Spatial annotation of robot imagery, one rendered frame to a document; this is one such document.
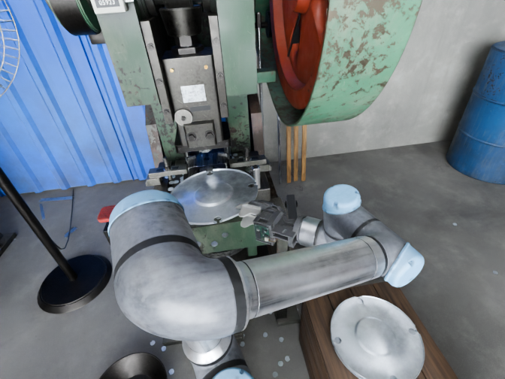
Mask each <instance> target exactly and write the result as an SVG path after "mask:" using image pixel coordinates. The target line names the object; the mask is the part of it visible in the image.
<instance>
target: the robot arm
mask: <svg viewBox="0 0 505 379"><path fill-rule="evenodd" d="M285 206H286V209H287V210H288V219H289V220H287V215H286V212H285V211H284V209H282V208H281V207H280V206H277V205H273V202H267V201H265V200H254V201H250V202H244V203H241V204H239V205H237V206H236V207H235V208H237V209H240V213H239V214H238V216H239V217H242V218H243V219H242V221H241V224H240V225H241V226H242V227H244V228H246V227H248V226H250V225H254V230H255V234H256V240H257V241H260V242H262V243H265V244H269V245H272V246H273V245H274V243H275V242H276V240H277V239H281V240H284V241H288V243H289V247H293V248H294V246H295V245H296V243H298V244H300V245H303V246H306V247H305V248H301V249H297V250H290V251H286V252H282V253H276V254H272V255H268V256H261V257H258V258H254V259H247V260H243V261H240V262H236V261H234V260H233V259H232V258H231V257H230V256H224V257H220V258H215V259H211V258H207V257H205V256H203V255H202V252H201V249H200V247H199V246H198V242H197V241H196V239H195V236H194V234H193V231H192V229H191V226H190V225H189V222H188V220H187V218H186V215H185V211H184V208H183V206H182V205H181V204H180V203H179V201H178V200H177V199H176V198H175V197H174V196H173V195H171V194H170V193H167V192H163V191H159V190H154V189H152V190H144V191H140V192H137V193H134V194H131V195H130V196H127V197H125V198H124V199H123V200H122V201H120V202H119V203H118V204H117V205H116V206H115V208H114V209H113V210H112V212H111V214H110V219H109V226H108V228H107V232H108V235H109V237H110V248H111V256H112V264H113V279H114V291H115V296H116V300H117V303H118V305H119V307H120V309H121V311H122V312H123V313H124V314H125V316H126V317H127V318H128V319H129V320H130V321H131V322H133V324H135V325H136V326H138V327H139V328H141V329H142V330H144V331H146V332H148V333H151V334H153V335H157V336H159V337H162V338H168V339H172V340H177V341H183V342H182V343H183V351H184V353H185V354H186V356H187V358H188V359H189V361H190V362H191V363H192V366H193V368H194V371H195V376H196V378H197V379H254V377H253V376H252V375H251V374H250V372H249V369H248V367H247V365H246V361H245V359H244V357H243V354H242V353H241V350H240V348H239V345H238V343H237V340H236V338H235V336H234V334H236V333H239V332H242V331H243V330H245V328H246V326H247V324H248V322H249V320H250V319H253V318H256V317H260V316H262V315H265V314H269V313H271V312H274V311H278V310H280V309H283V308H287V307H290V306H293V305H296V304H299V303H302V302H305V301H308V300H311V299H314V298H317V297H320V296H324V295H327V294H329V293H333V292H336V291H338V290H342V289H345V288H347V287H351V286H354V285H356V284H360V283H364V282H366V281H369V280H373V279H375V278H378V277H383V278H384V281H388V282H389V283H390V284H391V285H392V286H394V287H402V286H404V285H406V284H408V283H409V282H410V281H411V280H412V279H414V278H415V277H416V276H417V274H418V273H419V272H420V271H421V270H422V267H423V265H424V262H425V261H424V258H423V256H422V255H421V254H420V253H419V252H418V251H417V250H415V249H414V248H413V247H412V246H411V245H410V243H409V242H406V241H405V240H404V239H402V238H401V237H400V236H398V235H397V234H396V233H394V232H393V231H392V230H391V229H390V228H389V227H387V226H386V225H384V224H383V223H382V222H380V221H379V220H378V219H377V218H376V217H375V216H374V215H373V214H371V213H370V212H369V211H367V210H366V209H364V208H363V207H362V206H361V196H360V194H359V191H358V190H357V189H356V188H354V187H353V186H350V185H346V184H338V185H334V186H331V187H330V188H328V189H327V190H326V191H325V194H324V196H323V205H322V209H323V220H320V219H316V218H313V217H304V216H301V215H300V216H298V215H297V209H296V208H297V206H298V203H297V201H296V199H295V195H294V194H292V195H287V196H286V202H285ZM268 242H269V243H268Z"/></svg>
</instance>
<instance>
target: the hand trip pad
mask: <svg viewBox="0 0 505 379"><path fill-rule="evenodd" d="M115 206H116V205H111V206H105V207H103V208H102V209H101V210H100V213H99V215H98V218H97V220H98V222H100V223H106V222H109V219H110V214H111V212H112V210H113V209H114V208H115Z"/></svg>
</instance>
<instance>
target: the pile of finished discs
mask: <svg viewBox="0 0 505 379"><path fill-rule="evenodd" d="M330 333H331V342H332V344H333V345H334V350H335V352H336V354H337V355H338V357H339V359H340V361H341V362H342V363H343V364H344V365H345V366H346V367H347V368H348V370H350V371H351V372H352V373H353V374H354V375H355V376H356V377H358V378H359V379H416V378H417V377H418V375H419V373H420V371H421V370H422V366H423V364H424V361H425V348H424V344H423V341H422V337H421V335H420V334H419V333H418V332H417V330H416V326H415V325H414V323H413V322H412V320H411V319H410V318H409V317H408V316H407V315H406V314H405V313H404V312H403V311H402V310H400V309H399V308H397V307H396V306H394V305H393V304H391V303H390V302H387V301H385V300H383V299H379V298H377V297H373V296H359V297H355V296H354V297H351V298H349V299H346V300H345V301H343V302H341V303H340V304H339V305H338V306H337V308H336V309H335V311H334V313H333V315H332V318H331V328H330Z"/></svg>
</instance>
